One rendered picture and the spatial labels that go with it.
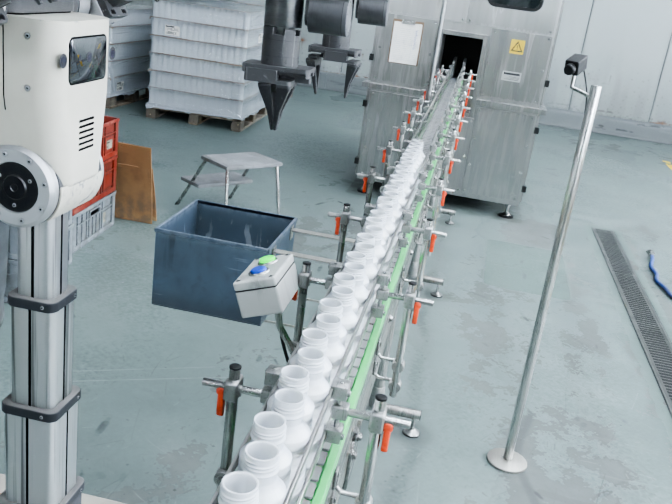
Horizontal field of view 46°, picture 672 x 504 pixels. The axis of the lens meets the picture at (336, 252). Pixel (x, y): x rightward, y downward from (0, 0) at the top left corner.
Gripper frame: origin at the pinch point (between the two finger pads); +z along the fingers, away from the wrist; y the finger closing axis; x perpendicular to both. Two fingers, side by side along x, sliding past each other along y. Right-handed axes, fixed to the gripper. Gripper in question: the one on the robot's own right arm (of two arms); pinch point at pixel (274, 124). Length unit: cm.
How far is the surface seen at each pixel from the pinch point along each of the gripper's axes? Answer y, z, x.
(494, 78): 76, 30, 486
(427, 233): 28, 32, 63
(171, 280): -36, 58, 71
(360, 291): 16.4, 28.0, 6.7
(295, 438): 13, 29, -41
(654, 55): 331, 18, 1021
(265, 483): 12, 28, -52
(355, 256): 14.3, 24.9, 15.8
